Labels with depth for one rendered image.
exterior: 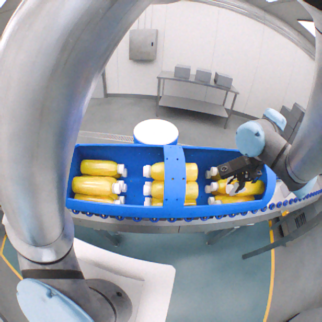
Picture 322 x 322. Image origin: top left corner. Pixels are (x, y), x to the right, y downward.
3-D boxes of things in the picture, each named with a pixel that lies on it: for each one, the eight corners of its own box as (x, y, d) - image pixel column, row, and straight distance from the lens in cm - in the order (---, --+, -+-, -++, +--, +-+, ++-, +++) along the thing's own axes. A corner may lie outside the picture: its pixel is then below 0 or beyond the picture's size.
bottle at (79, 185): (78, 194, 65) (117, 198, 58) (70, 192, 59) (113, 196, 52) (79, 177, 65) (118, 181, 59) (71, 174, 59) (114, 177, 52)
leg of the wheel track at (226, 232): (210, 245, 171) (240, 227, 116) (206, 246, 169) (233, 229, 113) (210, 241, 172) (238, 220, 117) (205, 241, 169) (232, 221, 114)
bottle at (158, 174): (199, 177, 52) (147, 176, 49) (194, 183, 58) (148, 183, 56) (197, 159, 55) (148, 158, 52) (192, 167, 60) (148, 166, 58)
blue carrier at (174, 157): (253, 219, 80) (286, 181, 63) (71, 219, 72) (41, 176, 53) (237, 179, 93) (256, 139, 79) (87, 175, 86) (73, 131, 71)
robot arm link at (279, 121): (261, 106, 41) (271, 105, 49) (246, 138, 45) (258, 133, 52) (284, 123, 39) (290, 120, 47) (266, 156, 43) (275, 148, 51)
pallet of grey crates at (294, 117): (303, 168, 425) (326, 132, 397) (286, 163, 364) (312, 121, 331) (287, 139, 494) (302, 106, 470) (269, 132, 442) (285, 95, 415)
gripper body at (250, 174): (254, 184, 58) (271, 162, 51) (237, 185, 53) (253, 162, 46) (248, 169, 62) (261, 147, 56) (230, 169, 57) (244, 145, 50)
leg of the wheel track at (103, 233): (118, 247, 162) (100, 231, 102) (113, 246, 163) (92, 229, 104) (118, 242, 163) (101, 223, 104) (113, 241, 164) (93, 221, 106)
